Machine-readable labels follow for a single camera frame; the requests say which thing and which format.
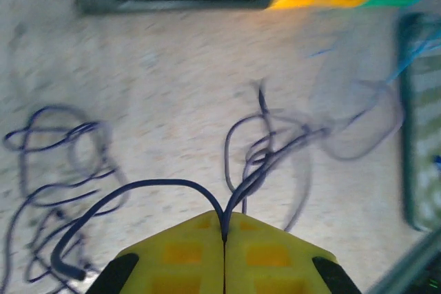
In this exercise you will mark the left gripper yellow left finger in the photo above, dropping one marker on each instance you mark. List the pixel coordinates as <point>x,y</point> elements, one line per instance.
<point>179,256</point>

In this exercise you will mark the aluminium frame front rail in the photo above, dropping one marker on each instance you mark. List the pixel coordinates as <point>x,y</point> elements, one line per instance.
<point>406,263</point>

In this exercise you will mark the checkered cloth tray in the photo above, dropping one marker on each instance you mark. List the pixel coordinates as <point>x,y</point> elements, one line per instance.
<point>408,135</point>

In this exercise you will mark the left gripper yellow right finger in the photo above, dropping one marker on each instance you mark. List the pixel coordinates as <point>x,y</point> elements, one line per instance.
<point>268,256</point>

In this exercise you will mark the green checkered cloth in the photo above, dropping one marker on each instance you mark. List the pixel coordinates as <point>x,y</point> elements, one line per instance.
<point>427,118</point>

